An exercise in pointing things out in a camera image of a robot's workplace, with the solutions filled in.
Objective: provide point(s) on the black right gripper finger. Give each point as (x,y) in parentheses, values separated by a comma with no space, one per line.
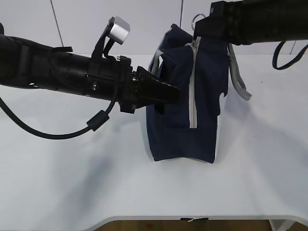
(214,25)

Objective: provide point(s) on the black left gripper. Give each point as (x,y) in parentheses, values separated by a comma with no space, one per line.
(108,78)

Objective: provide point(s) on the navy blue lunch bag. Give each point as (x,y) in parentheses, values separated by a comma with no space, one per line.
(202,68)

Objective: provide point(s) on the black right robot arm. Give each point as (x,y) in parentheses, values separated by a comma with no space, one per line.
(246,22)

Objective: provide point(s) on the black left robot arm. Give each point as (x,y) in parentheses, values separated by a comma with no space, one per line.
(27,64)

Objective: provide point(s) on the black tape on table edge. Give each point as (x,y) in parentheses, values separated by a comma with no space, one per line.
(194,219)

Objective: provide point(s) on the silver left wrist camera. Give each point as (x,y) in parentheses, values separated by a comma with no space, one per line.
(119,31)

